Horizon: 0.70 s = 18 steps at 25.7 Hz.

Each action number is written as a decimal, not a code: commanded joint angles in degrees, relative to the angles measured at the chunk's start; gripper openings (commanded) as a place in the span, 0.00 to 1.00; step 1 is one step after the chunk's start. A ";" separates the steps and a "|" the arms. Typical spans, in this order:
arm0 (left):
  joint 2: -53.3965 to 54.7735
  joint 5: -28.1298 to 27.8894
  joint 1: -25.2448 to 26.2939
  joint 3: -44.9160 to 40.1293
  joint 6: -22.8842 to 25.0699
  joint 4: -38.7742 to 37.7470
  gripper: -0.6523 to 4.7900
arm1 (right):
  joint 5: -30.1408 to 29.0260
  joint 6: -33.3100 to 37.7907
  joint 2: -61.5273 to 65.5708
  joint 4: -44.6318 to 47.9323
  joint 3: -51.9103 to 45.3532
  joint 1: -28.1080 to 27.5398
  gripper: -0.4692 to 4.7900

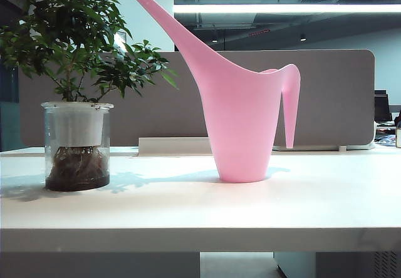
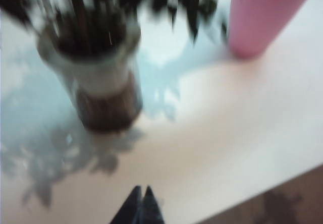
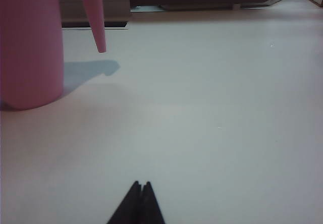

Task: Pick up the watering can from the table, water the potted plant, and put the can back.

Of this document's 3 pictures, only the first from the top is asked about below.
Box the pink plastic watering can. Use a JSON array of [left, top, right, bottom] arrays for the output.
[[133, 0, 301, 184]]

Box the white inner plant pot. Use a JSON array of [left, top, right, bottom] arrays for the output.
[[49, 102, 106, 148]]

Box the clear glass plant jar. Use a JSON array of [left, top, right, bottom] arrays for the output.
[[40, 101, 115, 193]]

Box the green leafy plant with roots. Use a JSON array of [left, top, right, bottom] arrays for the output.
[[0, 0, 181, 188]]

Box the grey desk divider panel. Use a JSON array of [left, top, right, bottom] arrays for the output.
[[18, 49, 376, 150]]

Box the long ceiling light strip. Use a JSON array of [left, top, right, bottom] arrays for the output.
[[174, 4, 401, 14]]

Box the grey table support panel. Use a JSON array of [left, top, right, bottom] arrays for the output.
[[0, 251, 201, 278]]

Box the black computer monitor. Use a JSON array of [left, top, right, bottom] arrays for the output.
[[374, 90, 392, 124]]

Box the grey vented cabinet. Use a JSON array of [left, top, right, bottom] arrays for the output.
[[273, 251, 401, 278]]

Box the white cable tray flap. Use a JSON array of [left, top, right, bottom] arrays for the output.
[[138, 137, 217, 155]]

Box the white divider foot bracket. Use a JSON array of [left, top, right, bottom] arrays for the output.
[[271, 144, 376, 152]]

